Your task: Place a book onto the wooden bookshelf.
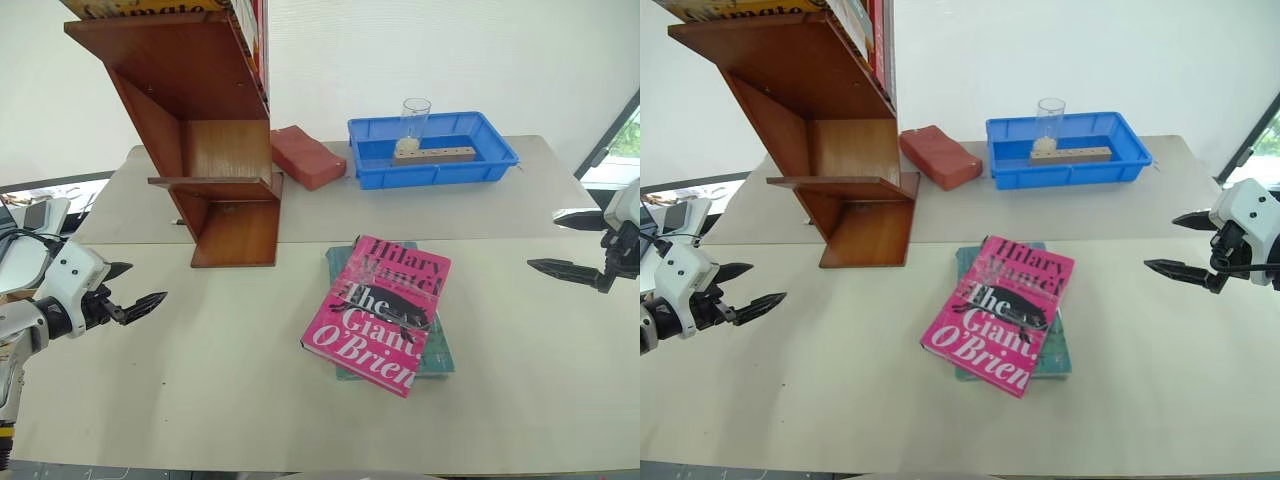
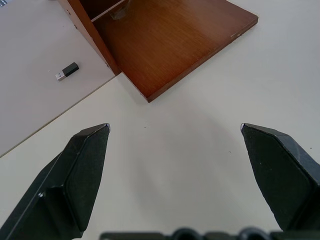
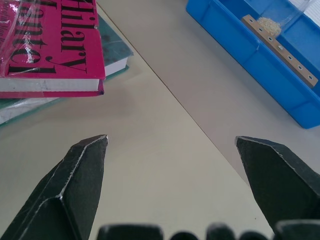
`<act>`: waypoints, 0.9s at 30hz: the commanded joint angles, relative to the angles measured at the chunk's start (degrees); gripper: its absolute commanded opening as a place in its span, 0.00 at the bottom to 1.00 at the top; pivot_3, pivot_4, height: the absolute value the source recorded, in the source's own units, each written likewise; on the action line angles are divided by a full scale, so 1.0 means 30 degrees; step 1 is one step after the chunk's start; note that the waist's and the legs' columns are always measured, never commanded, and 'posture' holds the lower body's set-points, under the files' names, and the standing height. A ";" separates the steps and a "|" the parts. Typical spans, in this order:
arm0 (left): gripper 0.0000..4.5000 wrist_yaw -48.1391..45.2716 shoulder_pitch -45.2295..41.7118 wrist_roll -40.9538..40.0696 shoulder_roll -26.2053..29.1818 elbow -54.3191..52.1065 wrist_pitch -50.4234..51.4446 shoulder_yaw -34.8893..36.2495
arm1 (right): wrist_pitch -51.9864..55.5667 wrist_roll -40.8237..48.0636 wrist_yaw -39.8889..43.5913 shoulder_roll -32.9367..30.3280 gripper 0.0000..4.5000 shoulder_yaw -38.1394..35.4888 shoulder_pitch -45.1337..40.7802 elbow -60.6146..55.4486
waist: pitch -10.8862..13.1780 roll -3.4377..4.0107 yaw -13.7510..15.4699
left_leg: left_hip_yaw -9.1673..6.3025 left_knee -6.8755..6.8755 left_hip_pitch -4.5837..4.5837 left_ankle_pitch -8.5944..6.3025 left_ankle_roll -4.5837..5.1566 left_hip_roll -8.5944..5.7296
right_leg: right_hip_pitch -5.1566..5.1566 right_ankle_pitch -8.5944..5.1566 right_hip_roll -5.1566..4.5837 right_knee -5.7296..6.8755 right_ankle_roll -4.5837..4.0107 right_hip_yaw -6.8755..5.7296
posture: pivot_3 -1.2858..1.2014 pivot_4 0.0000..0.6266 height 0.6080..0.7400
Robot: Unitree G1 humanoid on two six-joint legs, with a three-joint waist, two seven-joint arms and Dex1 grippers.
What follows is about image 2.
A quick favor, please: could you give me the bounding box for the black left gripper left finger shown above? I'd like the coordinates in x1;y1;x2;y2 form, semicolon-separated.
0;123;111;240

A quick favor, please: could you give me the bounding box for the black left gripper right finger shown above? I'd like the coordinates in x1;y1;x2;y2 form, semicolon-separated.
240;122;320;232

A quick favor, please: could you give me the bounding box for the brown wooden cabinet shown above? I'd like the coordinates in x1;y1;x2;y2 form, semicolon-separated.
57;0;259;104

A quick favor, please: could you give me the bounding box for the black USB dongle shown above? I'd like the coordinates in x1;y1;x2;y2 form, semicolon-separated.
54;62;80;82

